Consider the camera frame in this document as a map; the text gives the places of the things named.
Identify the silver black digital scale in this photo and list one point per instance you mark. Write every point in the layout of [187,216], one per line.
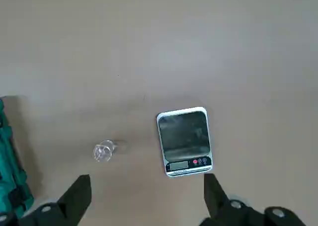
[183,136]

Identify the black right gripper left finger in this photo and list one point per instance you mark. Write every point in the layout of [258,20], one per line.
[69,206]

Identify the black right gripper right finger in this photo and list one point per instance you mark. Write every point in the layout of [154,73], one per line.
[218,206]

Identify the green plastic toolbox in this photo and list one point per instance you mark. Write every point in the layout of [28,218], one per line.
[10,161]

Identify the small clear measuring cup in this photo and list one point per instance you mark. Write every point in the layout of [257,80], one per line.
[102,152]

